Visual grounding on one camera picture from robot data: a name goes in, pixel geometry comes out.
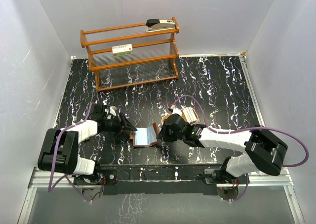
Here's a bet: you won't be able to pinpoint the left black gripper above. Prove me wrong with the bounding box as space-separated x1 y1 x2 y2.
103 112 137 140

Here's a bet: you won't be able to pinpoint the brown leather card holder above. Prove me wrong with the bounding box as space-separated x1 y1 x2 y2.
130 123 158 148

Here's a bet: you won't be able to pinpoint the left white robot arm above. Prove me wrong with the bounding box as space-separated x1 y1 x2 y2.
38 103 137 184

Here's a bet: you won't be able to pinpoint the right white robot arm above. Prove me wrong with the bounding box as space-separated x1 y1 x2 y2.
157 114 288 183

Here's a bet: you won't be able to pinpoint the stack of cards in tray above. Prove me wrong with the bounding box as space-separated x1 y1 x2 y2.
182 107 198 124

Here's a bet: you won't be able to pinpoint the beige oval tray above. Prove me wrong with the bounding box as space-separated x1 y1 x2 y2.
161 107 199 125

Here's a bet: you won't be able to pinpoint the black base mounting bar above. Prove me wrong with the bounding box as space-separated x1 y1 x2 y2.
98 164 234 195

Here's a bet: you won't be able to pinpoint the wooden three-tier shelf rack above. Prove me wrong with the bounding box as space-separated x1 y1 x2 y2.
80 17 179 92

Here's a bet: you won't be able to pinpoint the white and red staples box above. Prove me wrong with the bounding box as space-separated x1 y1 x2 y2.
112 44 133 57

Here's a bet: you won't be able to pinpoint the black and beige stapler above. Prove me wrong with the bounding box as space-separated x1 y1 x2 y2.
145 19 176 33

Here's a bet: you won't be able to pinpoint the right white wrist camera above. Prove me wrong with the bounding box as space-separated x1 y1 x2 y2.
168 104 182 116

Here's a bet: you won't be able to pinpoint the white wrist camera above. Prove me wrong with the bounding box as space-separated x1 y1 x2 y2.
168 104 182 116
104 105 117 118

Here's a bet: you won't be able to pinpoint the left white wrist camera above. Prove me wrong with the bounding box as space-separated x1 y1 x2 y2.
104 105 117 118

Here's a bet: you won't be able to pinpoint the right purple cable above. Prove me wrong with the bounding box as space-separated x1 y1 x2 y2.
169 94 309 201

